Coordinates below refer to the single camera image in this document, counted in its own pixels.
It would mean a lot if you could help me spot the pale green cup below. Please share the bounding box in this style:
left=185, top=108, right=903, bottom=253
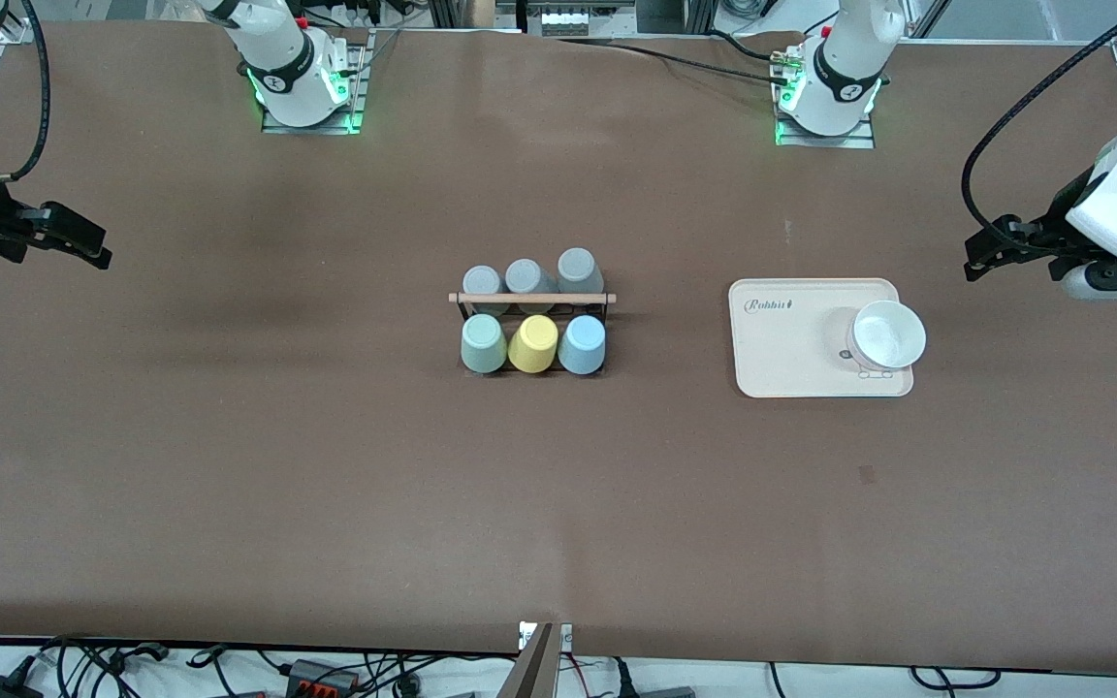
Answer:
left=461, top=314, right=509, bottom=374

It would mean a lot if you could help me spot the light blue cup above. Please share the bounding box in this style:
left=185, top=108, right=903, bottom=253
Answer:
left=558, top=315, right=607, bottom=376

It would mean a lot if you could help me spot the white ceramic bowl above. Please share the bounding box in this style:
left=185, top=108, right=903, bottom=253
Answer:
left=846, top=300, right=928, bottom=374

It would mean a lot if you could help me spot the beige plastic tray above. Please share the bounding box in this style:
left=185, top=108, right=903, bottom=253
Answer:
left=728, top=278, right=914, bottom=399

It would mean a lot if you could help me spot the grey cup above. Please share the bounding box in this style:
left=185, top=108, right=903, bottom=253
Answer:
left=463, top=266, right=511, bottom=317
left=557, top=248, right=606, bottom=295
left=505, top=258, right=558, bottom=295

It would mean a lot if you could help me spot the yellow cup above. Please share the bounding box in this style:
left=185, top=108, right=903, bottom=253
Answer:
left=507, top=315, right=559, bottom=374

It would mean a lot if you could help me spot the grey power strip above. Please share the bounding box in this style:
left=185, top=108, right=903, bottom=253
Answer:
left=541, top=12, right=618, bottom=38

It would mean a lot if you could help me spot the grey box with orange buttons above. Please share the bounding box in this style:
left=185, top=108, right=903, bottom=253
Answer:
left=285, top=659, right=361, bottom=698

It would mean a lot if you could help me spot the black floor plug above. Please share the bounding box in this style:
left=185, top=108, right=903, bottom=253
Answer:
left=617, top=659, right=695, bottom=698

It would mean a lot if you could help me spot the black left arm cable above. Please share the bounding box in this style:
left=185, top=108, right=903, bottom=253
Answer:
left=963, top=0, right=1117, bottom=258

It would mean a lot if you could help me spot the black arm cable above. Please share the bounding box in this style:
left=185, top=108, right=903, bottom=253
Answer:
left=963, top=0, right=1117, bottom=258
left=0, top=0, right=51, bottom=185

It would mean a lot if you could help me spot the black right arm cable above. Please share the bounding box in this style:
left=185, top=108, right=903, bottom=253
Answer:
left=0, top=0, right=51, bottom=185

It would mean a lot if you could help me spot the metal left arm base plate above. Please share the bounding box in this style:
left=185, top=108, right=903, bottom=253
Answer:
left=774, top=107, right=878, bottom=149

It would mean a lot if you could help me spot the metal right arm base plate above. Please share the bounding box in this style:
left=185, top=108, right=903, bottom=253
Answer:
left=261, top=29, right=372, bottom=136

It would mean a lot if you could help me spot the short black table cable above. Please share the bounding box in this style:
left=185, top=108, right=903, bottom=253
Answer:
left=709, top=29, right=782, bottom=61

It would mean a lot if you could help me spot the long black table cable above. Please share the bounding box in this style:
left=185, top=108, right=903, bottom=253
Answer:
left=558, top=37, right=784, bottom=83

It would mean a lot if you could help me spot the black floor cable bundle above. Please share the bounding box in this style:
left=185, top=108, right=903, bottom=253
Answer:
left=40, top=635, right=172, bottom=698

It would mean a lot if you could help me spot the black floor cable loop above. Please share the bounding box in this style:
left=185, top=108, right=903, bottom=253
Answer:
left=910, top=667, right=1001, bottom=691

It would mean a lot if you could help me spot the black wire cup rack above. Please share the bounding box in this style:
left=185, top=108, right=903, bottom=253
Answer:
left=449, top=291, right=618, bottom=377

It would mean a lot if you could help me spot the white bracket label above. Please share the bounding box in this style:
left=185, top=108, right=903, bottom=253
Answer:
left=518, top=621, right=574, bottom=652

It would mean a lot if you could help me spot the grey camera pole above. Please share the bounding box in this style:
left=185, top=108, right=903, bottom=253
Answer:
left=497, top=623, right=559, bottom=698

